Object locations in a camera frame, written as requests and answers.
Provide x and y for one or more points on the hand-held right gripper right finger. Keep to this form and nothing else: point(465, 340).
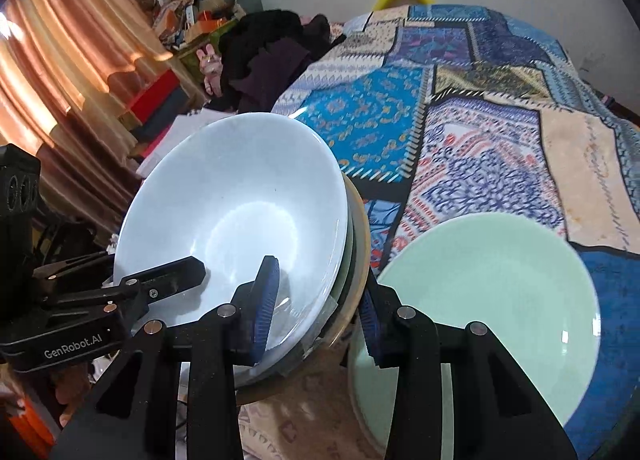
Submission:
point(372, 325)

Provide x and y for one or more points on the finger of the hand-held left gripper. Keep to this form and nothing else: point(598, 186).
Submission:
point(170, 275)
point(75, 267)

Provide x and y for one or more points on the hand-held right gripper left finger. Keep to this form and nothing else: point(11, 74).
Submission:
point(265, 305)

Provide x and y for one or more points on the pink bowl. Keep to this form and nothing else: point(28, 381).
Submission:
point(362, 250)

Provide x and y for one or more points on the green bowl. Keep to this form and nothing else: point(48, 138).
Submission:
point(350, 240)

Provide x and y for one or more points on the white bowl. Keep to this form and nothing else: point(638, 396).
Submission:
point(225, 179)

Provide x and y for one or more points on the green plate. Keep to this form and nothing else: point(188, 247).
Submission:
point(490, 290)

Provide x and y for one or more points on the person's left hand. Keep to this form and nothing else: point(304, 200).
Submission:
point(75, 390)

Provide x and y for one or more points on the dark blue box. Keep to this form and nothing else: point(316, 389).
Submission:
point(172, 112)

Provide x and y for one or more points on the red box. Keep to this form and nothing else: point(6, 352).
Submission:
point(152, 99)

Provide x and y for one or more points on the pink bunny toy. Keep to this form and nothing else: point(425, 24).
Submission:
point(210, 67)

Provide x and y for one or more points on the brown orange curtain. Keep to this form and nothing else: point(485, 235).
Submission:
point(60, 39)

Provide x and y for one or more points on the green storage box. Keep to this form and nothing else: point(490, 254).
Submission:
point(200, 47)

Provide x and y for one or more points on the blue patchwork blanket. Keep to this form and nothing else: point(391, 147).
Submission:
point(475, 114)

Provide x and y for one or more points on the pile of dark clothes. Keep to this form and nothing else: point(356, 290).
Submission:
point(265, 54)

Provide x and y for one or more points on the pile of assorted packages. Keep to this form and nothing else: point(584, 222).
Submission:
point(172, 14)

